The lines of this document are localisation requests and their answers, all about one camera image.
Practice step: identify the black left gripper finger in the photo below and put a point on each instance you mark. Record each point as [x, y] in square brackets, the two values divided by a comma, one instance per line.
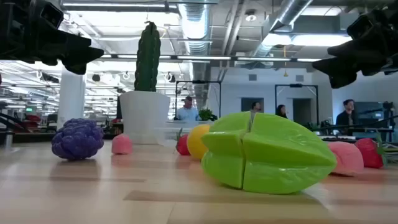
[77, 40]
[81, 59]

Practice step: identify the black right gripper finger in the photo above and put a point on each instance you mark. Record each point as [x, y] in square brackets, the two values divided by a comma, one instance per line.
[339, 70]
[357, 49]

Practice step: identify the purple toy grape bunch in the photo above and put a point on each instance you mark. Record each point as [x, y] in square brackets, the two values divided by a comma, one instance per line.
[77, 140]

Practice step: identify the red toy strawberry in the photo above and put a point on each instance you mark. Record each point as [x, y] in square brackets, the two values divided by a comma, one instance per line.
[368, 152]
[183, 147]

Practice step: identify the large pink toy fruit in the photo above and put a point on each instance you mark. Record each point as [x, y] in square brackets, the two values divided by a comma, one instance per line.
[348, 158]

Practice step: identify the small pink toy fruit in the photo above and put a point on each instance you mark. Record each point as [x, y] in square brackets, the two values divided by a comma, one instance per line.
[122, 144]

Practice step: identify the green toy starfruit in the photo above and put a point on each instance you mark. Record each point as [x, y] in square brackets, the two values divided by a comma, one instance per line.
[280, 155]

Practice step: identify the yellow toy lemon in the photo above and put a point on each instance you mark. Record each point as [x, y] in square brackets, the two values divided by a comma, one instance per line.
[196, 141]

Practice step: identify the clear plastic tupperware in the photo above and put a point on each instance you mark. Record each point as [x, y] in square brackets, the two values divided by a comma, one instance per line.
[166, 137]

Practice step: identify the white building column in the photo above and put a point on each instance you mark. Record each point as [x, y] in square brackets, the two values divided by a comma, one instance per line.
[71, 99]

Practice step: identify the person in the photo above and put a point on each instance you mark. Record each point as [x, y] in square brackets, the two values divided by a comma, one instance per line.
[186, 113]
[346, 116]
[281, 110]
[256, 106]

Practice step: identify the dark computer monitor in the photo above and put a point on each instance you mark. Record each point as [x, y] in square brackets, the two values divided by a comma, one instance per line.
[370, 112]

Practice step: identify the yellow hanging pendant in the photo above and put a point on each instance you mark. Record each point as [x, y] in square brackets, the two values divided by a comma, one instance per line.
[285, 73]

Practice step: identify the tall green cactus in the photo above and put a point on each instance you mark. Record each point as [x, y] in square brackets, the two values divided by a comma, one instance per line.
[147, 56]

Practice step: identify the long ceiling light strip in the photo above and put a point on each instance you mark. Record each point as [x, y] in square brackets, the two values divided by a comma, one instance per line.
[264, 58]

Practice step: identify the red office chair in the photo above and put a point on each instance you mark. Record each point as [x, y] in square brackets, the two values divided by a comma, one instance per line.
[32, 119]

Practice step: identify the white plant pot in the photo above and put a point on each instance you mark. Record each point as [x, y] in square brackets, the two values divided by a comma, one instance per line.
[143, 112]

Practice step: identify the dark background desk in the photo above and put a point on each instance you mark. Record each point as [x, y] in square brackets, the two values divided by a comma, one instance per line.
[34, 137]

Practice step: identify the small green leafy plant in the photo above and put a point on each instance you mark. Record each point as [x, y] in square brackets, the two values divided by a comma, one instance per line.
[206, 115]

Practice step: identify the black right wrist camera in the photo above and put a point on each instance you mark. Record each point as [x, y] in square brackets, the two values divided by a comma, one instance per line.
[359, 26]

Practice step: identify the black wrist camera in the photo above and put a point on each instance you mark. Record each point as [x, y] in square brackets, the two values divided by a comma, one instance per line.
[359, 26]
[52, 14]

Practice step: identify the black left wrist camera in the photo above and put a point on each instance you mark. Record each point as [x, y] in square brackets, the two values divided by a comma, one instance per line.
[52, 14]

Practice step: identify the silver smooth ventilation duct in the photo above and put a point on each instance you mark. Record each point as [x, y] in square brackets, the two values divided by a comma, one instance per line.
[292, 9]

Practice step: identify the grey metal post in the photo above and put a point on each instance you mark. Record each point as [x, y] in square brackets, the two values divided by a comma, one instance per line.
[8, 138]

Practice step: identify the silver corrugated ventilation duct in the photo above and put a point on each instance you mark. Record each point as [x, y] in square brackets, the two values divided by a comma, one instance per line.
[196, 28]

